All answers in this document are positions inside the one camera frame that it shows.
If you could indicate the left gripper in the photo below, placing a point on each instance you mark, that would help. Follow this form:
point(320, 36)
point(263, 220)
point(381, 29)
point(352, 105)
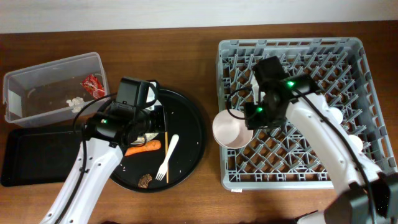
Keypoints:
point(160, 126)

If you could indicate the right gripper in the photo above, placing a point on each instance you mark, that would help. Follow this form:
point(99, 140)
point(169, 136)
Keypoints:
point(250, 119)

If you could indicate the orange carrot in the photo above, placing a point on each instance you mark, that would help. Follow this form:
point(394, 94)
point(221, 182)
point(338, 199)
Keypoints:
point(152, 145)

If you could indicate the pink bowl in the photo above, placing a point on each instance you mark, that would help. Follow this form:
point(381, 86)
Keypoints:
point(230, 132)

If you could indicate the white plastic fork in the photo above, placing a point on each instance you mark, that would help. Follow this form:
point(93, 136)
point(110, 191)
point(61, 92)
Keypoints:
point(164, 167)

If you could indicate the light blue cup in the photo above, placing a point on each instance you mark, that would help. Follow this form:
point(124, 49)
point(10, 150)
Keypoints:
point(337, 114)

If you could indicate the red snack wrapper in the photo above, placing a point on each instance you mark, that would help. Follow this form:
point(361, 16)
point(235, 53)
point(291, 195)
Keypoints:
point(93, 86)

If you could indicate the white tissue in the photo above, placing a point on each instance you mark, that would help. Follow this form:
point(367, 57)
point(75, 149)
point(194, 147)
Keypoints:
point(76, 103)

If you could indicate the cream white cup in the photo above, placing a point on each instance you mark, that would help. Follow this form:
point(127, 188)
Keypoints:
point(357, 142)

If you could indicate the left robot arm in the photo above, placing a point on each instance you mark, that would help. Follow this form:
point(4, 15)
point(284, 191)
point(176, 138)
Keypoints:
point(130, 113)

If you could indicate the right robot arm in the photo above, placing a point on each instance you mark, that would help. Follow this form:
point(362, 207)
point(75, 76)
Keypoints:
point(365, 193)

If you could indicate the grey dishwasher rack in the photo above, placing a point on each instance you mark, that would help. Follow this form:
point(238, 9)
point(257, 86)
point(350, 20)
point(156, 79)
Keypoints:
point(282, 159)

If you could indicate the grey plate with rice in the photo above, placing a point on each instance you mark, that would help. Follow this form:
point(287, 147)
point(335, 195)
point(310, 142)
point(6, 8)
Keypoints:
point(144, 138)

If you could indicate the round black tray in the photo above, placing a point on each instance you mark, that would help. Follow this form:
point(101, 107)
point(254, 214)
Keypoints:
point(184, 119)

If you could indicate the brown food scrap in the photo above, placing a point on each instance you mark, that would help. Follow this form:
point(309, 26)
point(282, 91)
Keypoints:
point(144, 181)

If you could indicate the clear plastic bin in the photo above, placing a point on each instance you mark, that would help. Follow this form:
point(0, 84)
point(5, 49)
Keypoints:
point(36, 96)

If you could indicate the black rectangular tray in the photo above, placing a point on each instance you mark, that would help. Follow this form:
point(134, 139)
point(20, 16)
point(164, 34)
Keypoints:
point(39, 155)

